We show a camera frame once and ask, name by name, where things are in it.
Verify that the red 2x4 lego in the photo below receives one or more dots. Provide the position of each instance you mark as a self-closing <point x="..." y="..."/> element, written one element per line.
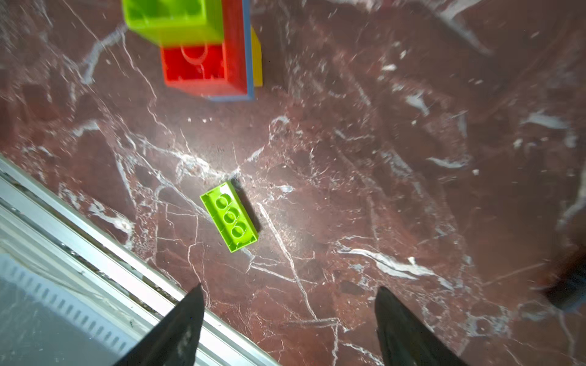
<point x="211" y="70"/>

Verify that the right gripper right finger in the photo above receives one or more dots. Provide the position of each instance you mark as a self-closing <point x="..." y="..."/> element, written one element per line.
<point x="404" y="339"/>

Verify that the green 2x4 lego brick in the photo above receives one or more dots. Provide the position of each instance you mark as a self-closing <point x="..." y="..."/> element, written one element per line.
<point x="230" y="217"/>

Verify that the aluminium front rail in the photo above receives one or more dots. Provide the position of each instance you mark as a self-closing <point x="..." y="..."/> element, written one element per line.
<point x="71" y="295"/>

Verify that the blue 2x4 lego brick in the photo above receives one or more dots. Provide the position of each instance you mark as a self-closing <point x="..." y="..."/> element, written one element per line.
<point x="249" y="50"/>

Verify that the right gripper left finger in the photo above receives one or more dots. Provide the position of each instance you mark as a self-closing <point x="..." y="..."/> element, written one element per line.
<point x="174" y="340"/>

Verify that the green 2x2 lego front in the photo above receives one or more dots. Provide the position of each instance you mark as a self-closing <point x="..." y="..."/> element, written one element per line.
<point x="176" y="23"/>

